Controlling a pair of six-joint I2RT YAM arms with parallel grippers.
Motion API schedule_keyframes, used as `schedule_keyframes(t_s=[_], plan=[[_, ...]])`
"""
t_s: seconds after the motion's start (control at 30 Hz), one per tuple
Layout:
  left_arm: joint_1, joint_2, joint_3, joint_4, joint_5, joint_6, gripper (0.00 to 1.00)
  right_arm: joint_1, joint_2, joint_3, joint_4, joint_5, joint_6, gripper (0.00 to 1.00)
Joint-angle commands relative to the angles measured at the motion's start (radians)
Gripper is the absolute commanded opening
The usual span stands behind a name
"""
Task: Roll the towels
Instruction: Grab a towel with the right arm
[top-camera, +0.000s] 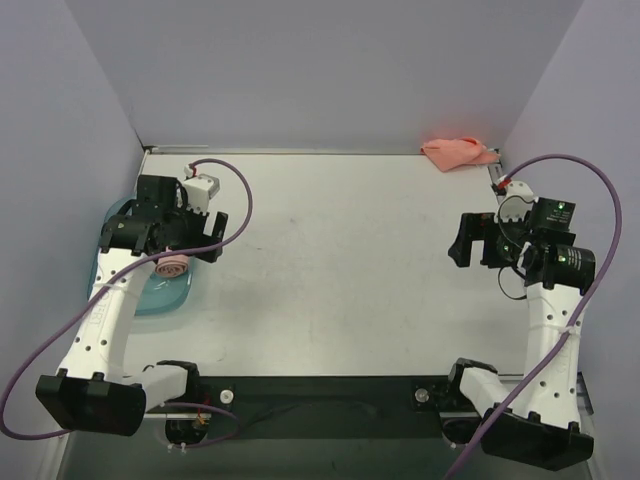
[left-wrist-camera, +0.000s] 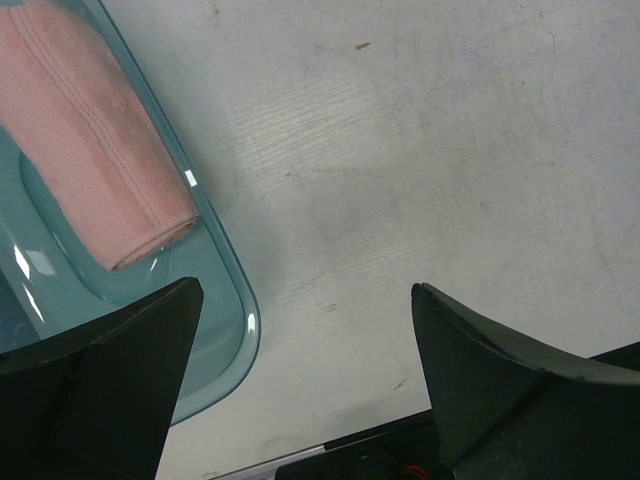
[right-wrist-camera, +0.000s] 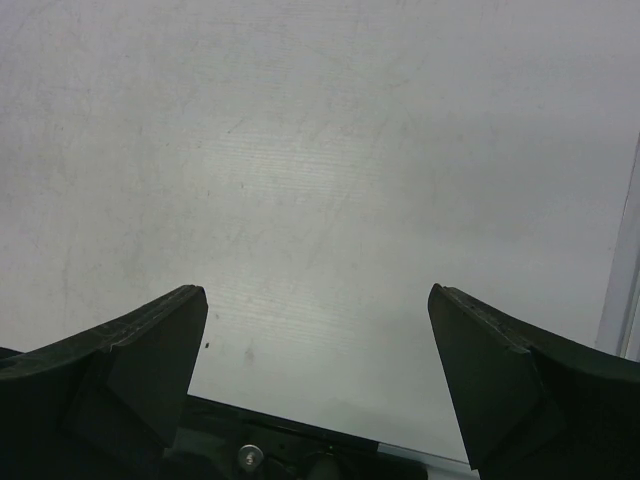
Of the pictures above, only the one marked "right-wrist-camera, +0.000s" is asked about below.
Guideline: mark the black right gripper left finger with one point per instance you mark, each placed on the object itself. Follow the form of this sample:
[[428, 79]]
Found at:
[[104, 403]]

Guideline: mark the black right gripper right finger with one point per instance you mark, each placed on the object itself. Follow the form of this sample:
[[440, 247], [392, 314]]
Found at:
[[531, 404]]

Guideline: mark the aluminium frame rail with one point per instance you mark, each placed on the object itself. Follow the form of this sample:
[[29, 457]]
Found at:
[[618, 332]]

